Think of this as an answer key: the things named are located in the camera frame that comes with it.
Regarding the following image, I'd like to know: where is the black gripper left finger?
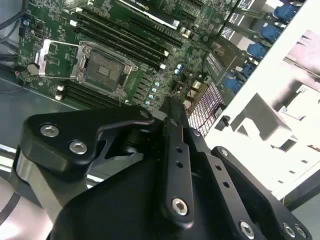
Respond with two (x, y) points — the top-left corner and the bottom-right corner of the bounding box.
(19, 96), (196, 228)

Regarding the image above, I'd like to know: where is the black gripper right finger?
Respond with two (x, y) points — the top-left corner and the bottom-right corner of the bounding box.
(175, 99), (314, 240)

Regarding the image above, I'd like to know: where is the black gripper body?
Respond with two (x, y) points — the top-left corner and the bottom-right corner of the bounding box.
(49, 158), (237, 240)

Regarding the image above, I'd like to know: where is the metal socket cover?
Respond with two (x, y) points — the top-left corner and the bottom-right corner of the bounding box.
(34, 38), (86, 80)

